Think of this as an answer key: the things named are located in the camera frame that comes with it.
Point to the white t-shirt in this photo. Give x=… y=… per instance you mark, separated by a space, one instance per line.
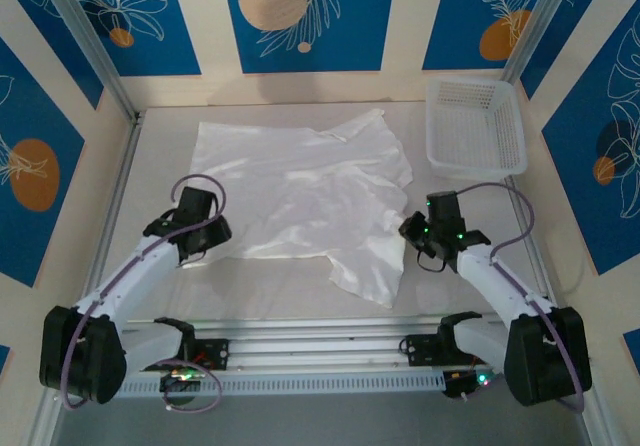
x=300 y=191

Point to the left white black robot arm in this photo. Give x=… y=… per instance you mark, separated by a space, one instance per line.
x=135 y=276

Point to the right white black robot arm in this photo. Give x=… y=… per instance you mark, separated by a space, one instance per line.
x=500 y=286

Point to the white perforated plastic basket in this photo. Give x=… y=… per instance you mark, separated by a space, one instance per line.
x=475 y=126

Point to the aluminium table side rail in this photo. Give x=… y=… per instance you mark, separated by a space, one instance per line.
x=125 y=166
x=542 y=276

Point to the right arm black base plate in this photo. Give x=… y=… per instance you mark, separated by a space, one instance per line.
x=422 y=351

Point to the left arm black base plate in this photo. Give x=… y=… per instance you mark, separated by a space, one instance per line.
x=215 y=353

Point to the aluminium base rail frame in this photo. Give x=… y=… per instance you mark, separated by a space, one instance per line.
x=325 y=346

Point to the blue floral wall panel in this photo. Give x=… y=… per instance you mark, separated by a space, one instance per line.
x=50 y=31
x=460 y=16
x=30 y=116
x=565 y=26
x=580 y=166
x=165 y=41
x=350 y=26

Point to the aluminium corner post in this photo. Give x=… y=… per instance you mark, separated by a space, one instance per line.
x=85 y=26
x=535 y=21

